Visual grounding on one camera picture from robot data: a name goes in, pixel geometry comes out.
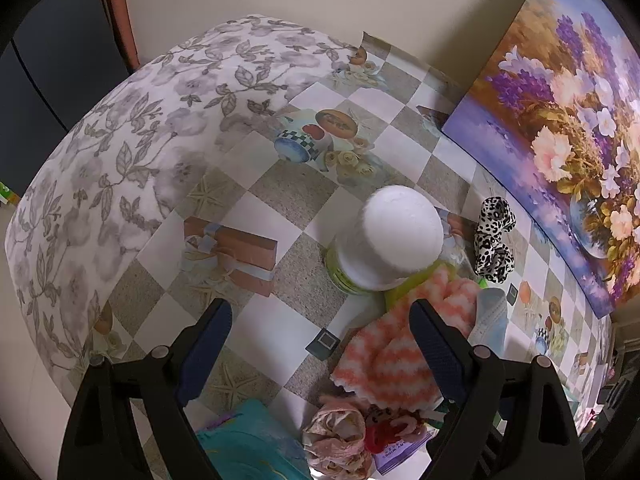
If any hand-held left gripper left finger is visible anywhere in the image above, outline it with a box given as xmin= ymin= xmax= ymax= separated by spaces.
xmin=57 ymin=297 xmax=233 ymax=480

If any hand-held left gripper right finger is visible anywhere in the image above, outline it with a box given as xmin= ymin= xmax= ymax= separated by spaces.
xmin=409 ymin=298 xmax=586 ymax=480

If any orange white striped fuzzy cloth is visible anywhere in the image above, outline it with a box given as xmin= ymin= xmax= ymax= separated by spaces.
xmin=331 ymin=265 xmax=481 ymax=408

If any yellow-green cloth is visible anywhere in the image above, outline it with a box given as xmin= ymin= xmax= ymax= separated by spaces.
xmin=382 ymin=255 xmax=451 ymax=311

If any teal towel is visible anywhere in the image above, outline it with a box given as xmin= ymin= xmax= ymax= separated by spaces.
xmin=195 ymin=400 xmax=311 ymax=480

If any purple box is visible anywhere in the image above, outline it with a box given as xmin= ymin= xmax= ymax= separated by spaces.
xmin=372 ymin=430 xmax=441 ymax=476

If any leopard print scrunchie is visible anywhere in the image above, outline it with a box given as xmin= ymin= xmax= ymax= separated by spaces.
xmin=472 ymin=197 xmax=517 ymax=283

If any pink floral scrunchie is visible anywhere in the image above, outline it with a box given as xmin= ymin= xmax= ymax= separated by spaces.
xmin=301 ymin=395 xmax=373 ymax=476

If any green canister with white lid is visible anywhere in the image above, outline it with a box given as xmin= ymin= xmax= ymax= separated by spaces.
xmin=325 ymin=185 xmax=446 ymax=295

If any checkered printed tablecloth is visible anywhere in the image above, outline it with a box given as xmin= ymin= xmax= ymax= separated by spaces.
xmin=65 ymin=30 xmax=616 ymax=480

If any grey floral blanket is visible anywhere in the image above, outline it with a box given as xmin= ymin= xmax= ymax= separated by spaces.
xmin=5 ymin=16 xmax=361 ymax=401

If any flower painting canvas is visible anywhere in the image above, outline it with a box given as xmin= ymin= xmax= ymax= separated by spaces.
xmin=441 ymin=0 xmax=640 ymax=318

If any dark door panel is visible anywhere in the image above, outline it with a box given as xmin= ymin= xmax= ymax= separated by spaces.
xmin=0 ymin=0 xmax=123 ymax=198

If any brown wooden door frame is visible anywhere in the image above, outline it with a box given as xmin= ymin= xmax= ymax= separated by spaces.
xmin=95 ymin=0 xmax=141 ymax=73

